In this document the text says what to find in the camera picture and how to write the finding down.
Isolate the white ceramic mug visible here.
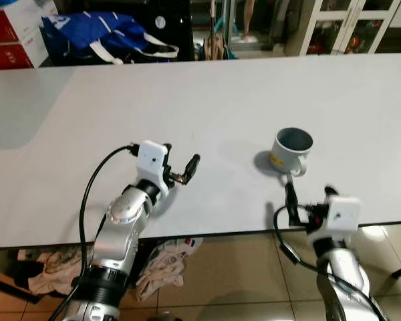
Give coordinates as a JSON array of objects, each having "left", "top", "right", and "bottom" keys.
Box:
[{"left": 270, "top": 127, "right": 315, "bottom": 178}]

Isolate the white printed cloth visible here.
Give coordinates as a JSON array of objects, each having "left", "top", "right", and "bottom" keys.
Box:
[{"left": 135, "top": 237, "right": 205, "bottom": 303}]

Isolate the beige tote bag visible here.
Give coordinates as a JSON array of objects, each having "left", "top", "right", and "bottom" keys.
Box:
[{"left": 202, "top": 30, "right": 233, "bottom": 62}]

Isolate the black case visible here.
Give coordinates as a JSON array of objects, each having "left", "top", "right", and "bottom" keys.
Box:
[{"left": 137, "top": 0, "right": 194, "bottom": 62}]

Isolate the blue fabric bag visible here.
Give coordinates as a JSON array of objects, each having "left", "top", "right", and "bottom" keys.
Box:
[{"left": 40, "top": 12, "right": 181, "bottom": 66}]

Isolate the beige crumpled cloth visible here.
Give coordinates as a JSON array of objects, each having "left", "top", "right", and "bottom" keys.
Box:
[{"left": 17, "top": 246, "right": 84, "bottom": 296}]

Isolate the bare person leg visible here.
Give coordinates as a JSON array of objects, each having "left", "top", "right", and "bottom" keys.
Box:
[{"left": 242, "top": 0, "right": 260, "bottom": 43}]

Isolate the white glass door cabinet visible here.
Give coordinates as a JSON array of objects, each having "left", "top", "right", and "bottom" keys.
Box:
[{"left": 299, "top": 0, "right": 401, "bottom": 58}]

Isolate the red white cardboard box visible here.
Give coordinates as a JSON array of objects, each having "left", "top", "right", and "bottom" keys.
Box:
[
  {"left": 0, "top": 39, "right": 51, "bottom": 71},
  {"left": 0, "top": 3, "right": 55, "bottom": 46}
]

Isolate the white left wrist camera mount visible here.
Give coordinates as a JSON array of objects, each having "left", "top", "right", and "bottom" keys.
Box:
[{"left": 135, "top": 140, "right": 172, "bottom": 196}]

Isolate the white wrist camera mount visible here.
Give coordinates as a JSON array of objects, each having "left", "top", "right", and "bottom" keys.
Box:
[
  {"left": 135, "top": 140, "right": 172, "bottom": 196},
  {"left": 306, "top": 196, "right": 362, "bottom": 236}
]

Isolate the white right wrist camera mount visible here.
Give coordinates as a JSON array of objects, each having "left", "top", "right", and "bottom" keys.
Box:
[{"left": 306, "top": 196, "right": 362, "bottom": 236}]

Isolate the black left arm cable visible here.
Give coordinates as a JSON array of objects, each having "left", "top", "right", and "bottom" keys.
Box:
[{"left": 53, "top": 143, "right": 140, "bottom": 321}]

